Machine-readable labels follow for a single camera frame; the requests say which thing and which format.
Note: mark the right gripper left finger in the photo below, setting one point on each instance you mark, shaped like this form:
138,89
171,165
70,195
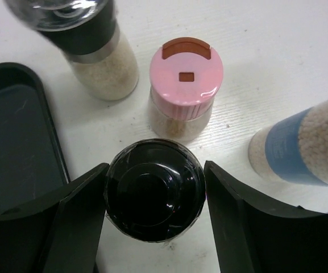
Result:
58,232

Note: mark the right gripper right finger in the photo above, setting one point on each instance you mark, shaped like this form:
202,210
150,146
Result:
257,233

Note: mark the small dark cap bottle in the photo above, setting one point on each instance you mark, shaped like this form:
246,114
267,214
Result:
154,190

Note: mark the pink cap seasoning shaker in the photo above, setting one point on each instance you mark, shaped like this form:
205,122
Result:
185,75

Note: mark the black cap pepper grinder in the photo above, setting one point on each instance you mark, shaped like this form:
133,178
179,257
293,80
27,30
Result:
91,40

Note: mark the black rectangular tray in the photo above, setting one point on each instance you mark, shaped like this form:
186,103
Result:
31,159

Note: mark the blue label silver cap jar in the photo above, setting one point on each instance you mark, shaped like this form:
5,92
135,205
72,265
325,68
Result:
293,150

